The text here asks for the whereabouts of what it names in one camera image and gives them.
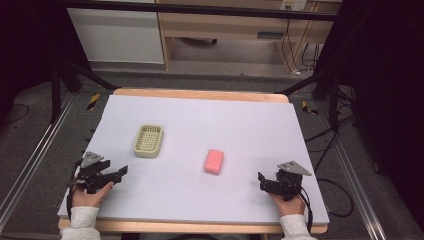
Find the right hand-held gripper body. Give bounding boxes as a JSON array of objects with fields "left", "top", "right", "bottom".
[{"left": 275, "top": 160, "right": 313, "bottom": 202}]

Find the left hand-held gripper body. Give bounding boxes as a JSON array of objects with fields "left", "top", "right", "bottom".
[{"left": 69, "top": 151, "right": 116, "bottom": 195}]

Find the person's left hand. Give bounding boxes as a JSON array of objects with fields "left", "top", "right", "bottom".
[{"left": 71, "top": 181, "right": 115, "bottom": 209}]

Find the person's right hand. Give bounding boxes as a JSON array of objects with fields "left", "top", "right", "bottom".
[{"left": 267, "top": 191, "right": 307, "bottom": 218}]

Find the beige soap dish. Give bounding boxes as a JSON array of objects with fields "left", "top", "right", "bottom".
[{"left": 133, "top": 124, "right": 165, "bottom": 159}]

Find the pink soap bar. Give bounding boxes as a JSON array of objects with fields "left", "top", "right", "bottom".
[{"left": 203, "top": 148, "right": 225, "bottom": 176}]

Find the yellow black striped marker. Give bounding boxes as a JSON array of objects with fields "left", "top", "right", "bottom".
[
  {"left": 86, "top": 92, "right": 101, "bottom": 111},
  {"left": 301, "top": 100, "right": 320, "bottom": 116}
]

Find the white foam mat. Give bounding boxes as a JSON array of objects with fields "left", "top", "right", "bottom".
[{"left": 57, "top": 94, "right": 331, "bottom": 225}]

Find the black metal stand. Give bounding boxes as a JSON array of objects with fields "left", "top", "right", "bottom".
[
  {"left": 274, "top": 69, "right": 342, "bottom": 132},
  {"left": 49, "top": 59, "right": 119, "bottom": 125}
]

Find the wooden table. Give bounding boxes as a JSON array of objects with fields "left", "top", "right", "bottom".
[{"left": 57, "top": 87, "right": 330, "bottom": 235}]

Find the white cabinet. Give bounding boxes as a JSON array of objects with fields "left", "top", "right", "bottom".
[{"left": 66, "top": 7, "right": 165, "bottom": 65}]

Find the wooden desk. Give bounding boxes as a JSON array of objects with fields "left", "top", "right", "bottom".
[{"left": 155, "top": 0, "right": 343, "bottom": 73}]

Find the white power socket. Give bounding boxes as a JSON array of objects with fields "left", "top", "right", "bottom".
[{"left": 279, "top": 0, "right": 308, "bottom": 12}]

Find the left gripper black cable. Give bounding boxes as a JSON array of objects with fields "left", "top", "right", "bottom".
[{"left": 65, "top": 159, "right": 84, "bottom": 222}]

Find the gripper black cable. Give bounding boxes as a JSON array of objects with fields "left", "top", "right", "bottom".
[
  {"left": 65, "top": 159, "right": 84, "bottom": 222},
  {"left": 297, "top": 185, "right": 315, "bottom": 234}
]

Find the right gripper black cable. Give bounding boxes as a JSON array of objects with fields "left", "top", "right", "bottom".
[{"left": 297, "top": 185, "right": 315, "bottom": 234}]

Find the metal floor rail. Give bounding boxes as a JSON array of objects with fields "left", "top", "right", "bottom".
[
  {"left": 0, "top": 92, "right": 78, "bottom": 231},
  {"left": 316, "top": 99, "right": 389, "bottom": 240}
]

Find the thin black floor cable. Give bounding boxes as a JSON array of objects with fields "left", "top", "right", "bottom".
[{"left": 0, "top": 103, "right": 31, "bottom": 127}]

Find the black hanging cable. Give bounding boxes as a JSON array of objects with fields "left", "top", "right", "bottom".
[{"left": 280, "top": 18, "right": 322, "bottom": 73}]

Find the yellow cable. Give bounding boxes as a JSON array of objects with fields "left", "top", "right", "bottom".
[{"left": 289, "top": 9, "right": 313, "bottom": 74}]

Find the black horizontal frame bar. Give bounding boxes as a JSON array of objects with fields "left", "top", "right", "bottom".
[{"left": 61, "top": 0, "right": 338, "bottom": 22}]

